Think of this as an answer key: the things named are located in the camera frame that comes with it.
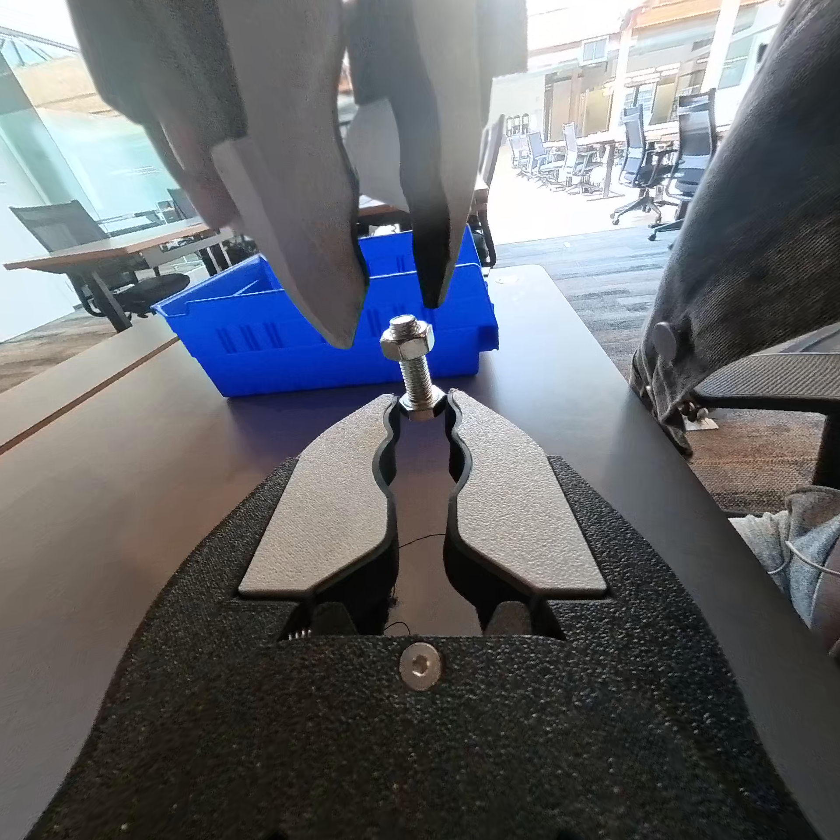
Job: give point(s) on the blue jeans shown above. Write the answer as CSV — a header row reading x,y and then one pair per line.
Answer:
x,y
794,551

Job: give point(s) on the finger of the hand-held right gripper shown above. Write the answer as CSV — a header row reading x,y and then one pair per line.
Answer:
x,y
453,131
289,164

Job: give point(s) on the row of black office chairs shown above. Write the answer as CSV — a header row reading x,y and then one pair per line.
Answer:
x,y
656,157

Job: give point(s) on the grey denim jacket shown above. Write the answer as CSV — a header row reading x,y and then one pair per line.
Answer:
x,y
754,229

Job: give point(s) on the wooden top office desk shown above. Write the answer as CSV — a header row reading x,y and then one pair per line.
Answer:
x,y
604,141
111,248

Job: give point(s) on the blue plastic bin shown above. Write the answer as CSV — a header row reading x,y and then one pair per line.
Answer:
x,y
249,341

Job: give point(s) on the steel hex nut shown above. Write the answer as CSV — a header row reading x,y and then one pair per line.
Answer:
x,y
407,336

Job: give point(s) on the black mesh office chair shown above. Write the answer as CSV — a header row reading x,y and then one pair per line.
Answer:
x,y
65,226
180,203
768,384

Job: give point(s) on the steel hex bolt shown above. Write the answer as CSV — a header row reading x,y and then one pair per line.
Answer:
x,y
417,377

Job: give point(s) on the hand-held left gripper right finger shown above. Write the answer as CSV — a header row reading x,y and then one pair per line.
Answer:
x,y
518,518

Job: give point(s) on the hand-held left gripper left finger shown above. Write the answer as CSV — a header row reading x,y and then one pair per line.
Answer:
x,y
328,512

